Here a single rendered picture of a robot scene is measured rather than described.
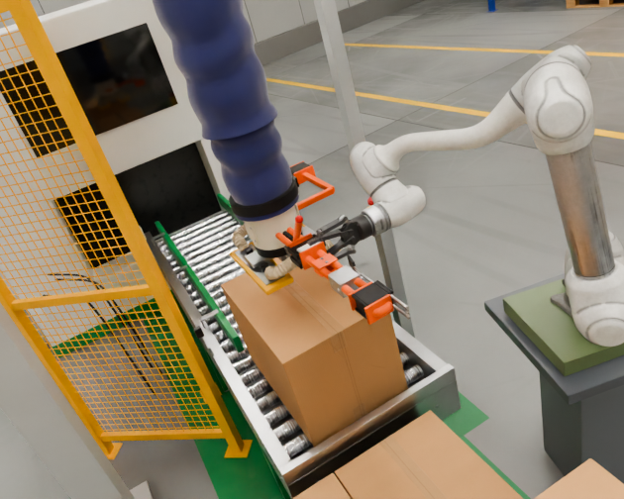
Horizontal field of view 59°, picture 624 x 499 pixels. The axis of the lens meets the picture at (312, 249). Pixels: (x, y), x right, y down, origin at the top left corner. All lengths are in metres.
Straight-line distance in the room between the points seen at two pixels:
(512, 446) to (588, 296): 1.13
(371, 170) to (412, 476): 0.96
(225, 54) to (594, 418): 1.64
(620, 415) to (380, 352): 0.84
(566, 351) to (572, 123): 0.75
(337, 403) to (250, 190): 0.77
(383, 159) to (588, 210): 0.59
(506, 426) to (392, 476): 0.91
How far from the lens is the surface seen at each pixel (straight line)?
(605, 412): 2.15
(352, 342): 1.81
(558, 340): 1.85
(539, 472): 2.53
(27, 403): 2.32
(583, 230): 1.53
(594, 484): 1.36
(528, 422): 2.68
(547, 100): 1.33
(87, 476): 2.57
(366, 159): 1.73
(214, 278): 3.12
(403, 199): 1.71
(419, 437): 1.95
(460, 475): 1.86
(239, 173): 1.67
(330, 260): 1.53
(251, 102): 1.60
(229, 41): 1.57
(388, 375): 1.99
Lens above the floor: 2.06
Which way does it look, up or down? 30 degrees down
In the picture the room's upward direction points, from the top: 17 degrees counter-clockwise
